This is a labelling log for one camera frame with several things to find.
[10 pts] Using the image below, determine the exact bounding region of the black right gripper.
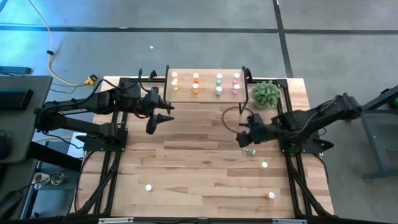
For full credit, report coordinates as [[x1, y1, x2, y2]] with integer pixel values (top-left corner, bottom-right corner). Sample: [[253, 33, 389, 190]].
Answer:
[[238, 114, 276, 149]]

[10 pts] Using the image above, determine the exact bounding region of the yellow power cable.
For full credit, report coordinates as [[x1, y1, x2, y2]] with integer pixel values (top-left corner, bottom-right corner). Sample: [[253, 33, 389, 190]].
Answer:
[[27, 0, 94, 87], [32, 135, 74, 143]]

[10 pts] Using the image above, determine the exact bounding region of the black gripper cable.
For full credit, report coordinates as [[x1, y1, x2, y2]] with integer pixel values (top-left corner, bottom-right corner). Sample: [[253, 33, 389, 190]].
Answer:
[[221, 106, 255, 135]]

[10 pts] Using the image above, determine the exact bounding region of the silver metal bracket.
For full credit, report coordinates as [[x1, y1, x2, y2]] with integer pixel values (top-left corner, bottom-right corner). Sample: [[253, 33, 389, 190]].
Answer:
[[98, 217, 134, 224], [272, 218, 308, 224]]

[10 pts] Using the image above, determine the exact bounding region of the black metal rig frame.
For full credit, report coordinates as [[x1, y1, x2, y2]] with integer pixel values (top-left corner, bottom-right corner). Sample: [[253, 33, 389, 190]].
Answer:
[[73, 76, 335, 218]]

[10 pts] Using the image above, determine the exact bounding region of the green plant in grey pot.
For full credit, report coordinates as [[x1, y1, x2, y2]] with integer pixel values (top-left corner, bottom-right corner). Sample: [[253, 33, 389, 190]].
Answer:
[[251, 80, 282, 110]]

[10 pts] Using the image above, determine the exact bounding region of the grey metal cart frame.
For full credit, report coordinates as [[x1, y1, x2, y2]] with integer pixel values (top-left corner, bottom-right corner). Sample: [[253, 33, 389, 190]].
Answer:
[[341, 84, 398, 182]]

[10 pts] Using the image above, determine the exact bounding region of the flat black device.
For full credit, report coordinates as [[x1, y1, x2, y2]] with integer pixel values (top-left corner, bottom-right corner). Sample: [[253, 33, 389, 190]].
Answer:
[[0, 65, 33, 75]]

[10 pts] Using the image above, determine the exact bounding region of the wooden shelf black metal frame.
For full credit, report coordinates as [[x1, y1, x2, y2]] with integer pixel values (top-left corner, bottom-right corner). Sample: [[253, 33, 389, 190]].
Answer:
[[164, 64, 251, 114]]

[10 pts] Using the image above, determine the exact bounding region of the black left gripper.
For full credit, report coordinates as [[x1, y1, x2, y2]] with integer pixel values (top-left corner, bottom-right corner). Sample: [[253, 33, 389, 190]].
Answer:
[[139, 86, 175, 134]]

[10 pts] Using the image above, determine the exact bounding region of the grey side desk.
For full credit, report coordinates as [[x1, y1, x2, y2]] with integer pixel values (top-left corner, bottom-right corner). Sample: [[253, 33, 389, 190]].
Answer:
[[0, 75, 53, 164]]

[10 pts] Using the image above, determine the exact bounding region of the black device on desk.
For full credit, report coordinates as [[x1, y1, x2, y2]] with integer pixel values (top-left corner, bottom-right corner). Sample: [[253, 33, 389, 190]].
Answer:
[[0, 88, 34, 111]]

